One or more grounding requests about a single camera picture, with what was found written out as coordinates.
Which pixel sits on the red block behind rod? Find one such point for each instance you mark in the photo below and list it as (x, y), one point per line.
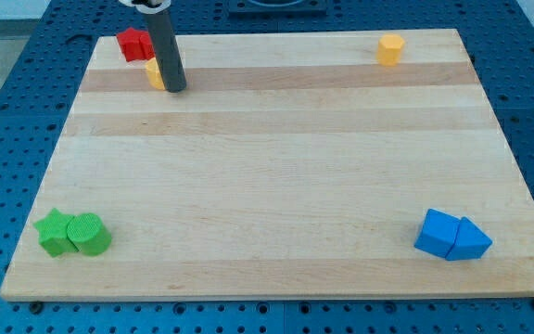
(146, 46)

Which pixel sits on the green cylinder block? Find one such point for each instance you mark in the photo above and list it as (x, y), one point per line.
(88, 234)

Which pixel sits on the dark blue base fixture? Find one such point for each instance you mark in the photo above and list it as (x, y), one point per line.
(276, 7)

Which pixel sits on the red star block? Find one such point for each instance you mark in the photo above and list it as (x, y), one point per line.
(130, 45)

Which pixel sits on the light wooden board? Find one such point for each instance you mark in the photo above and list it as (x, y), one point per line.
(293, 166)

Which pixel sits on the yellow heart block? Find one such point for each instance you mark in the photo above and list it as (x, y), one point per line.
(153, 74)

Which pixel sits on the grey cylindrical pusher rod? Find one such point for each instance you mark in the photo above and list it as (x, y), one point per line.
(163, 38)

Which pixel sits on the yellow hexagon block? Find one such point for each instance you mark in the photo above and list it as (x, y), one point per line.
(389, 49)

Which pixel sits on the blue triangle block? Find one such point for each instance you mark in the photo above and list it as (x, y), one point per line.
(470, 243)

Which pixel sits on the green star block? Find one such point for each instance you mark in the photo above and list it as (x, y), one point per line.
(53, 235)

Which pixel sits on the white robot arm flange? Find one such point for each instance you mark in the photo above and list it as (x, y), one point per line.
(149, 7)

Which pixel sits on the blue cube block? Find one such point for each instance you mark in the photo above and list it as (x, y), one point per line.
(438, 233)

